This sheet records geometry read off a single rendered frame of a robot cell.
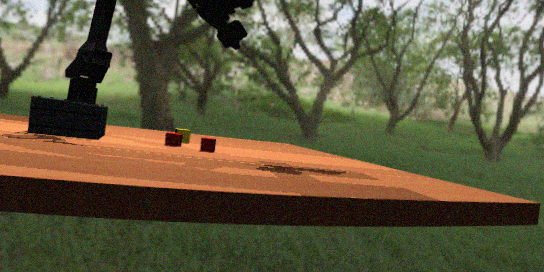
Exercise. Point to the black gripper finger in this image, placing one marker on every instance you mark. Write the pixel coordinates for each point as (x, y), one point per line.
(231, 38)
(212, 11)

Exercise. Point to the red cube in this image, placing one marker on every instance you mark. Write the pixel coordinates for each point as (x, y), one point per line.
(207, 144)
(173, 139)

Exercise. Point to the yellow cube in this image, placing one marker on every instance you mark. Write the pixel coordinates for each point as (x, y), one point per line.
(186, 135)

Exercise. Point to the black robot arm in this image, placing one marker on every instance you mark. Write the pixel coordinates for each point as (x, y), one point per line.
(93, 60)

